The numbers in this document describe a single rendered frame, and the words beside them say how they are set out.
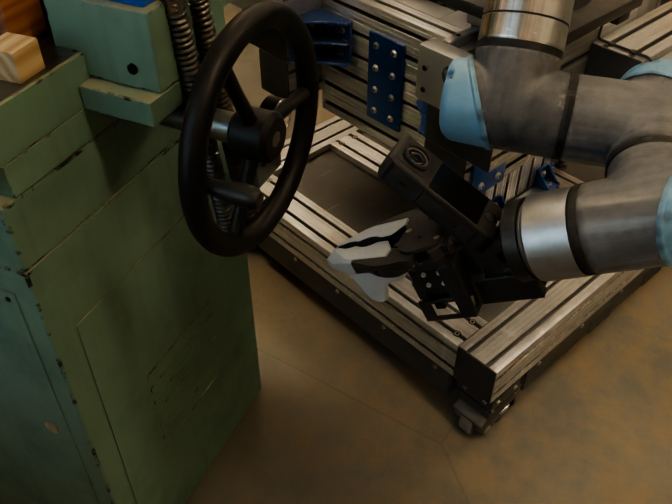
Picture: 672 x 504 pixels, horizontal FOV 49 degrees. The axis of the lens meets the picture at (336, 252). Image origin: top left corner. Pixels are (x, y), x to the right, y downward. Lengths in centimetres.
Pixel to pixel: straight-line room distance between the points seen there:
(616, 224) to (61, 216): 59
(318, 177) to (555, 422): 78
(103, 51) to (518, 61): 44
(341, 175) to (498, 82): 120
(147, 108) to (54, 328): 30
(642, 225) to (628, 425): 111
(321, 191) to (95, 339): 89
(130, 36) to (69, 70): 8
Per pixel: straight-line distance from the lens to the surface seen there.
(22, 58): 82
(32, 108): 82
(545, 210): 61
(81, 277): 95
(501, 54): 65
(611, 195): 59
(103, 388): 107
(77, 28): 85
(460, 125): 65
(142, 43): 80
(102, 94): 85
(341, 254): 71
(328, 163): 186
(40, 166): 85
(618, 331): 183
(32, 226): 86
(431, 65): 113
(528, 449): 156
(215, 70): 73
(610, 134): 65
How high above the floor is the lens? 126
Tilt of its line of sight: 41 degrees down
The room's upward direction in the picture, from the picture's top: straight up
